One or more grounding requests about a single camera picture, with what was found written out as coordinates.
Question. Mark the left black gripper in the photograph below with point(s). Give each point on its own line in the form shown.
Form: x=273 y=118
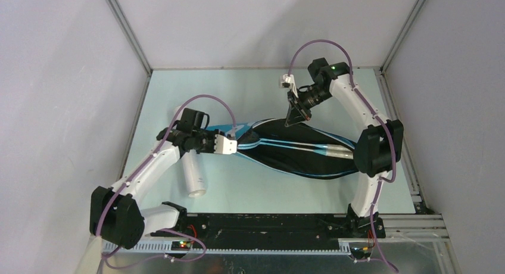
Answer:
x=212 y=149

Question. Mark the blue badminton racket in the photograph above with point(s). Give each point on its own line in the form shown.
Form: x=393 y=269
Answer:
x=256 y=140
x=328 y=150

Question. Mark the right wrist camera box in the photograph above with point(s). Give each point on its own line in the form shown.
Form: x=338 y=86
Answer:
x=287 y=81

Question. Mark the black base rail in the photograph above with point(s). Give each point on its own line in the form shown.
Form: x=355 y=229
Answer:
x=278 y=232

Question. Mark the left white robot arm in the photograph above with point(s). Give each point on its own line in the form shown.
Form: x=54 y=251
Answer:
x=115 y=213

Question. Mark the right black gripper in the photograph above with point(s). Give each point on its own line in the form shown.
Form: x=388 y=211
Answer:
x=292 y=117

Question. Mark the blue racket cover bag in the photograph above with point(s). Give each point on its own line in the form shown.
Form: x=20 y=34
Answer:
x=293 y=162

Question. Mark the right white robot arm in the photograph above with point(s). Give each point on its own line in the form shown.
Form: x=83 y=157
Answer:
x=379 y=146

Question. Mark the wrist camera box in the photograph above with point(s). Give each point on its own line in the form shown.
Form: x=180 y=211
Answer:
x=287 y=81
x=224 y=145

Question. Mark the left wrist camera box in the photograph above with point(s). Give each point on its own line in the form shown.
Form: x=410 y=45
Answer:
x=224 y=145

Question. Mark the white shuttlecock tube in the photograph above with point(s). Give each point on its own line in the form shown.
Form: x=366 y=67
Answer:
x=195 y=184

